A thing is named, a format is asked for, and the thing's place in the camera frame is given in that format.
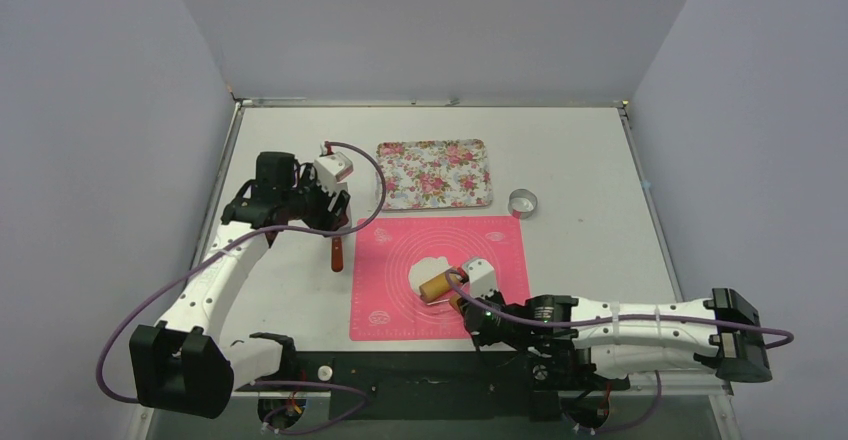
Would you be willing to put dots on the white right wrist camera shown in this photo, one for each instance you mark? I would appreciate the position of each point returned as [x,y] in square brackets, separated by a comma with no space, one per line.
[481,277]

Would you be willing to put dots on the white dough lump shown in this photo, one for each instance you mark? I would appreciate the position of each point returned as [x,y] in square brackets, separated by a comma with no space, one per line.
[425,270]

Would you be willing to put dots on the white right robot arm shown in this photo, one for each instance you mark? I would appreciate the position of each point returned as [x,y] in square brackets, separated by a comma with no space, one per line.
[575,341]

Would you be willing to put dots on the floral rectangular tray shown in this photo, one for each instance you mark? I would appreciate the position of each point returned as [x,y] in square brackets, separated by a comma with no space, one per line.
[435,174]

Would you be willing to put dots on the round metal dough cutter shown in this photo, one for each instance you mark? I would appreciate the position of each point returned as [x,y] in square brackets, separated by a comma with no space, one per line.
[522,204]

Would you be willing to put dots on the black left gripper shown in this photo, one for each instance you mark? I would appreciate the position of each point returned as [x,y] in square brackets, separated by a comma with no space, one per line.
[325,220]

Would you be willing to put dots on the wooden rolling pin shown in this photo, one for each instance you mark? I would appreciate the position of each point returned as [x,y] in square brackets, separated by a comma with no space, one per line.
[440,289]

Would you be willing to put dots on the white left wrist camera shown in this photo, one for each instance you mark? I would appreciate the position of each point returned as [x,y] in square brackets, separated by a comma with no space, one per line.
[332,171]

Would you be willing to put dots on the pink silicone baking mat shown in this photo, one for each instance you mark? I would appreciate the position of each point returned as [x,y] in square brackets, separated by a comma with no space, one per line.
[384,308]

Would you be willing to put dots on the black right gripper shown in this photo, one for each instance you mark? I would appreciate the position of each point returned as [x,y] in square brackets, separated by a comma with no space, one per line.
[465,300]

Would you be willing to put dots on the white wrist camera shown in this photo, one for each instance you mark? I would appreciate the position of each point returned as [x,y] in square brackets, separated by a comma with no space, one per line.
[481,277]
[332,171]

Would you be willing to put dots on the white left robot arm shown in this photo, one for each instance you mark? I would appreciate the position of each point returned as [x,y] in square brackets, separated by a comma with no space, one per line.
[178,363]

